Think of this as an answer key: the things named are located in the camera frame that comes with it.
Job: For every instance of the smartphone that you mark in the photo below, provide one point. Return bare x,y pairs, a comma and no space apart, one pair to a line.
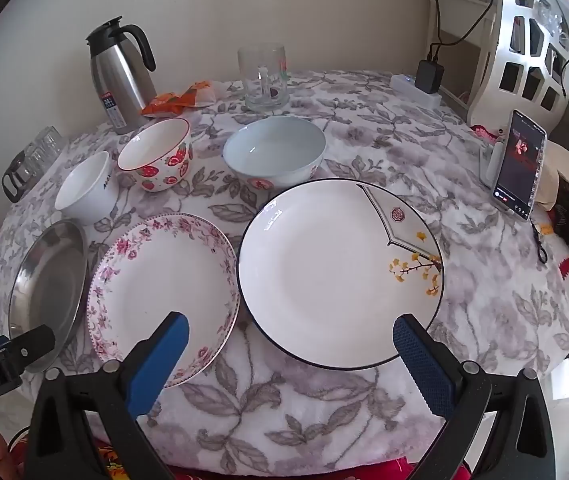
519,165

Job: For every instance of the orange snack packet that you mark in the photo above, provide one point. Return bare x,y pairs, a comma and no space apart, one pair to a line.
164,105
199,92

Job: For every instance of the person's left hand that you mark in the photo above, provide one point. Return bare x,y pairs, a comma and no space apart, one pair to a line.
2,455

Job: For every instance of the black-rimmed white plate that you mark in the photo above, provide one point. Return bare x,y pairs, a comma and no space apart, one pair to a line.
324,280

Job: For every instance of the light blue bowl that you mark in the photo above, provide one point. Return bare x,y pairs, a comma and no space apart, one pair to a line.
274,152

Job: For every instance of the pink floral plate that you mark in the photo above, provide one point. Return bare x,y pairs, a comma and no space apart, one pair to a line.
159,280

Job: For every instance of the clear glass mug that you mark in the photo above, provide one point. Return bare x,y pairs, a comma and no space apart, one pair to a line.
264,67

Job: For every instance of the glass tumbler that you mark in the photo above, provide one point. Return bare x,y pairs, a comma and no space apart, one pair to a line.
32,160
49,142

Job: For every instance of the small white bowl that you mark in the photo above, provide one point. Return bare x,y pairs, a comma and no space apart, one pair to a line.
84,190

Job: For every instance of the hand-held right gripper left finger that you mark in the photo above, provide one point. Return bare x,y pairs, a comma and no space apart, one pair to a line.
159,365

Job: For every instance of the white phone stand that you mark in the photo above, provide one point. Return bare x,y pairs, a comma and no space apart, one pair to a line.
489,165

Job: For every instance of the floral blanket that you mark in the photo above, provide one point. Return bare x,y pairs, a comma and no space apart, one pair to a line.
284,410

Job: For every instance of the white lattice panel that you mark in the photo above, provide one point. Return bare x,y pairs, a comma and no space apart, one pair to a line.
499,35

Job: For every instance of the black charger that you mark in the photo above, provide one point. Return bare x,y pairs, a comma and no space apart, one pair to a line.
429,76

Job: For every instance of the strawberry print bowl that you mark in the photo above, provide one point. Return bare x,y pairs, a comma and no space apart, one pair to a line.
157,152

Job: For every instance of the red knit item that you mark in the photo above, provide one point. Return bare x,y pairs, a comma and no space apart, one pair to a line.
482,132

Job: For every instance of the stainless steel plate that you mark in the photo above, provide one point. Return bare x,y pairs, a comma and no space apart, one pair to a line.
49,290

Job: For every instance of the white power strip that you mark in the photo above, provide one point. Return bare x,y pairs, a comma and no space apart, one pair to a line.
404,85

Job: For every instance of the beige bag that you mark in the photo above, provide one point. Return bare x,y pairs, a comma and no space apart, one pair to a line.
567,165

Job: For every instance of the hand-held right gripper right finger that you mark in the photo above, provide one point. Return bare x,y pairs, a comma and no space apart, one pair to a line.
424,365

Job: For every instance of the stainless steel thermos jug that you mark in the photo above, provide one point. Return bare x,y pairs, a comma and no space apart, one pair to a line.
114,75

